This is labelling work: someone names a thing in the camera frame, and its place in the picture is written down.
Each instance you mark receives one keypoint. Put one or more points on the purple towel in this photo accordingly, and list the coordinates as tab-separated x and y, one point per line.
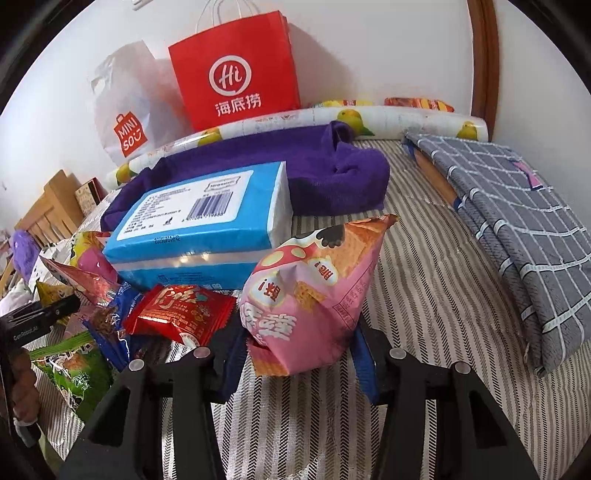
318	170

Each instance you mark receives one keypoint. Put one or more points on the pink yellow chips bag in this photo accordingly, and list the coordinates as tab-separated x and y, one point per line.
86	253

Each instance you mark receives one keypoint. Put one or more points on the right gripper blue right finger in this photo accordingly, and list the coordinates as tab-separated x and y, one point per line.
370	349

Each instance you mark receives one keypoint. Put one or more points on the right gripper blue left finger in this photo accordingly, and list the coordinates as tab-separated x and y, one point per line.
228	347

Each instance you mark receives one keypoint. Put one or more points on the white Miniso plastic bag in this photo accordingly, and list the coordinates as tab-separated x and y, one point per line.
137	105

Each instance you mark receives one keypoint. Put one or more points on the orange chips bag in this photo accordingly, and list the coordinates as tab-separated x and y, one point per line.
419	102

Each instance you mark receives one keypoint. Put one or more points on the fruit-print rolled mat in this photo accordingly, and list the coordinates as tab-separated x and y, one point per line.
367	122

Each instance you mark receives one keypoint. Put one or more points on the grey checked folded cloth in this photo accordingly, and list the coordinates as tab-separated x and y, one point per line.
531	236

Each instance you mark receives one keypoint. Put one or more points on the green snack packet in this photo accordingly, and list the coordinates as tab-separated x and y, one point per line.
78	369

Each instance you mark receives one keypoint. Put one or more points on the brown door frame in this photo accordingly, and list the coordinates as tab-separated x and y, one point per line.
486	61

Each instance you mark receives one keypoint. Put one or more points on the red Haidilao paper bag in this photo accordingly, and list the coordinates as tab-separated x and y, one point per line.
240	69

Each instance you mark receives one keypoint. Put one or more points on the red candy packet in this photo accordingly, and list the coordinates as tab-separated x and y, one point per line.
185	314

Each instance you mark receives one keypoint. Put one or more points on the pink mushroom biscuit bag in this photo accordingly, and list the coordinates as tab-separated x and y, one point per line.
303	301

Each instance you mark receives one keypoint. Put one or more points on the blue snack packet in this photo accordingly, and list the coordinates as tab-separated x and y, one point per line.
106	327

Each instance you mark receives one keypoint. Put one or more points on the blue tissue pack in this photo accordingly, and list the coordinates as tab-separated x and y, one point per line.
209	232

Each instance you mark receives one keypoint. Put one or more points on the striped quilted mattress pad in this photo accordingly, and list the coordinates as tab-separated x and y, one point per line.
435	294

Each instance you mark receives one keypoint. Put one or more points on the person's left hand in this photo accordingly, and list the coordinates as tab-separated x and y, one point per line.
25	400

